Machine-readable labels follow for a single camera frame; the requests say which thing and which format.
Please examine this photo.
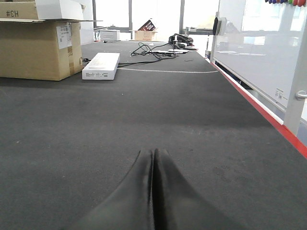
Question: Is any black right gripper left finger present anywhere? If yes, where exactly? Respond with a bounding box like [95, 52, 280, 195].
[65, 150, 153, 230]

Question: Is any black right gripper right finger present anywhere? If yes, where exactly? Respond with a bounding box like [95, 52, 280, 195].
[153, 149, 242, 230]

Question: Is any long white flat box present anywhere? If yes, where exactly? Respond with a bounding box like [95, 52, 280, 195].
[82, 53, 120, 80]

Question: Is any distant open cardboard box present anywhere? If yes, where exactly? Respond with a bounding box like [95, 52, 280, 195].
[131, 19, 158, 41]

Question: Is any distant white printer box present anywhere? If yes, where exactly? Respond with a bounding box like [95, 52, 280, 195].
[99, 30, 120, 42]

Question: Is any large brown cardboard box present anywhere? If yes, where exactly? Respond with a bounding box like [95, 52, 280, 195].
[0, 19, 83, 81]

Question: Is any whiteboard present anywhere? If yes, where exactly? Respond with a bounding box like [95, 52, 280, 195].
[212, 0, 307, 134]

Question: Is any whiteboard eraser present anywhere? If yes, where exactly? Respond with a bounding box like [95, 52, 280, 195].
[213, 17, 227, 35]

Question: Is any white box on stack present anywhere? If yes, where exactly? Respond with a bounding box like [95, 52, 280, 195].
[35, 0, 83, 20]

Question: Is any cardboard box marked H3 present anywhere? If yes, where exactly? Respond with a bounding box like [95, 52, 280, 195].
[0, 1, 38, 19]

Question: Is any black cable bundle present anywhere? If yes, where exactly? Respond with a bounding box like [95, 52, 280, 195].
[83, 33, 199, 68]

